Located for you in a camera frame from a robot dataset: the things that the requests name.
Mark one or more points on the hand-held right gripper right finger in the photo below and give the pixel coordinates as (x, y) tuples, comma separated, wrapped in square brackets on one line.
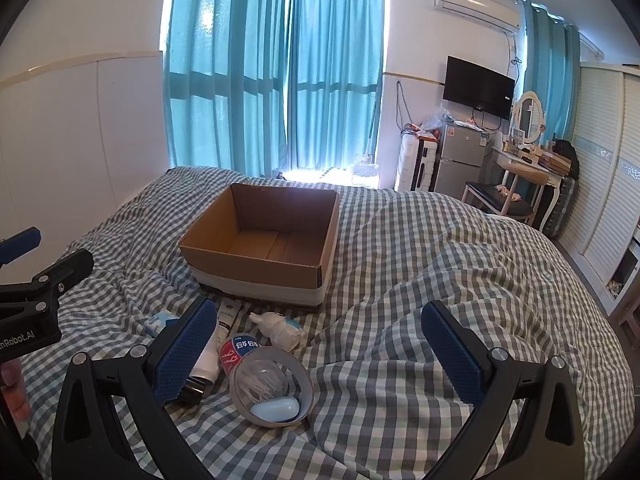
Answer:
[(450, 350)]

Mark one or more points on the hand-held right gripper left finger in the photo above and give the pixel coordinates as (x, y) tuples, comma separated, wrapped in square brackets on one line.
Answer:
[(185, 350)]

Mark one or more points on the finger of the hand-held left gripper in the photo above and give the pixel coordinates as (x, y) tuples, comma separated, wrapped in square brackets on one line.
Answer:
[(65, 266), (22, 244)]

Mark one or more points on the grey toothpaste tube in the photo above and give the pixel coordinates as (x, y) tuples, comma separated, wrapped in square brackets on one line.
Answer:
[(227, 317)]

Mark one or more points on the clear floss pick container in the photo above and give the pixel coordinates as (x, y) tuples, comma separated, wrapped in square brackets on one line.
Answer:
[(260, 382)]

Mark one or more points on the white dropper bottle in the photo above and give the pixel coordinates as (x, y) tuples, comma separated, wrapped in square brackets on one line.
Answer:
[(280, 330)]

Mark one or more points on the cardboard box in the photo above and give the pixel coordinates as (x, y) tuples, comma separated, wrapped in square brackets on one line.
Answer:
[(260, 266)]

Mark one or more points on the person's left hand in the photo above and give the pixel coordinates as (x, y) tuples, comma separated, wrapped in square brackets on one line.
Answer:
[(12, 395)]

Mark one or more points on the light blue tissue pack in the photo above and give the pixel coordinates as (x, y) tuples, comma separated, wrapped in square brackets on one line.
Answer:
[(160, 324)]

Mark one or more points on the small black object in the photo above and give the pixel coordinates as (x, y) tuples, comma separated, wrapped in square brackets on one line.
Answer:
[(192, 392)]

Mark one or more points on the red and blue round tin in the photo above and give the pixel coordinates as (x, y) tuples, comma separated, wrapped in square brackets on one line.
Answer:
[(237, 351)]

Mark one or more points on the grey checkered blanket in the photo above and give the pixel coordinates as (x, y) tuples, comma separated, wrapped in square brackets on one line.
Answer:
[(425, 260)]

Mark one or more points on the light blue oval case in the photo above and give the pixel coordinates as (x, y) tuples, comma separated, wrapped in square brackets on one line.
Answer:
[(275, 408)]

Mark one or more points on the grey tape roll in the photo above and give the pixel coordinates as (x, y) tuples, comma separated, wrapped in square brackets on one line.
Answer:
[(306, 385)]

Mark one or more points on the white chair dark seat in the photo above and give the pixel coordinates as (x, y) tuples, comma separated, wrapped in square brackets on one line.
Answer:
[(495, 197)]

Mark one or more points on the dark ribbed suitcase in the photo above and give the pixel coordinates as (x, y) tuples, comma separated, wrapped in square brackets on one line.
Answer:
[(562, 207)]

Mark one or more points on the grey small fridge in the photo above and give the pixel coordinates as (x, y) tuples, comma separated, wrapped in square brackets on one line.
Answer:
[(457, 165)]

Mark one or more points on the white suitcase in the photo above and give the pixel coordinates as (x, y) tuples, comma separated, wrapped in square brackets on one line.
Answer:
[(415, 165)]

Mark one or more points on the white dressing table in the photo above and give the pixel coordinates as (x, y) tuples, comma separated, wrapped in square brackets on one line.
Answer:
[(525, 170)]

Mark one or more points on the clear water jug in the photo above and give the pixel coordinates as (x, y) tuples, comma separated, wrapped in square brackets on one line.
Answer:
[(364, 170)]

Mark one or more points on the black bag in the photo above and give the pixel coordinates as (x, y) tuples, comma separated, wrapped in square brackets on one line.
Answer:
[(566, 157)]

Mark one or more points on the clear plastic bag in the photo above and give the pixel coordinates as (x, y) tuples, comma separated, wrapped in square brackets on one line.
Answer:
[(437, 119)]

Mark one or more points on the white slatted wardrobe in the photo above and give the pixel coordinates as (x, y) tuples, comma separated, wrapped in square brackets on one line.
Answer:
[(605, 160)]

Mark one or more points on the oval vanity mirror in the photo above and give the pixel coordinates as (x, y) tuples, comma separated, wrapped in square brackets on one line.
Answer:
[(529, 117)]

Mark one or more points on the teal window curtain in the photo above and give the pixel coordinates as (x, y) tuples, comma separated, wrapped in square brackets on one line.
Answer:
[(335, 60), (547, 70), (225, 60)]

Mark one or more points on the white air conditioner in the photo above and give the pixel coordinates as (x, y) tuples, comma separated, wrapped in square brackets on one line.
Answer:
[(475, 7)]

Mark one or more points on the black wall television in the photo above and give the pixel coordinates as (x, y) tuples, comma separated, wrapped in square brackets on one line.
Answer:
[(477, 85)]

